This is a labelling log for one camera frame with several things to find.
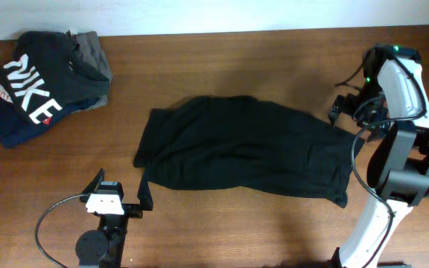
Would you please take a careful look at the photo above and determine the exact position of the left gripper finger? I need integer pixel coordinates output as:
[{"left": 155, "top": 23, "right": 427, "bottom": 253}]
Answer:
[
  {"left": 81, "top": 168, "right": 105, "bottom": 194},
  {"left": 137, "top": 170, "right": 153, "bottom": 211}
]

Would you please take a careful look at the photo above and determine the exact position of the red white folded garment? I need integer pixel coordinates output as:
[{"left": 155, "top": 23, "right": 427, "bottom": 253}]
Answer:
[{"left": 0, "top": 84, "right": 62, "bottom": 125}]

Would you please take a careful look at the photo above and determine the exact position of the navy folded garment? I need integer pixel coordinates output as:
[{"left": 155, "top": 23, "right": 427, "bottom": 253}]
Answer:
[{"left": 0, "top": 97, "right": 100, "bottom": 148}]

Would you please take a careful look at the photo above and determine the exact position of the black Nike shirt folded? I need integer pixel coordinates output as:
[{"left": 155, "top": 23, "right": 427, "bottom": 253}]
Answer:
[{"left": 0, "top": 31, "right": 109, "bottom": 125}]

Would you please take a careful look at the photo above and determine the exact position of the black t-shirt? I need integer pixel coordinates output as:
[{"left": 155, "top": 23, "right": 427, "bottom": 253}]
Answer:
[{"left": 133, "top": 96, "right": 364, "bottom": 207}]

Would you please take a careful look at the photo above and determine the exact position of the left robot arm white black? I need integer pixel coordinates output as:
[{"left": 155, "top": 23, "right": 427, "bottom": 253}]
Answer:
[{"left": 75, "top": 169, "right": 153, "bottom": 268}]

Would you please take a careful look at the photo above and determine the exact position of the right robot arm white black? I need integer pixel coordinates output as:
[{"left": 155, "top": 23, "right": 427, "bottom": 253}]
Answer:
[{"left": 328, "top": 44, "right": 429, "bottom": 267}]

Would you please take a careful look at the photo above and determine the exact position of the grey folded garment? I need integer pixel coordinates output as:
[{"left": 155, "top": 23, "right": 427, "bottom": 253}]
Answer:
[{"left": 64, "top": 31, "right": 113, "bottom": 113}]

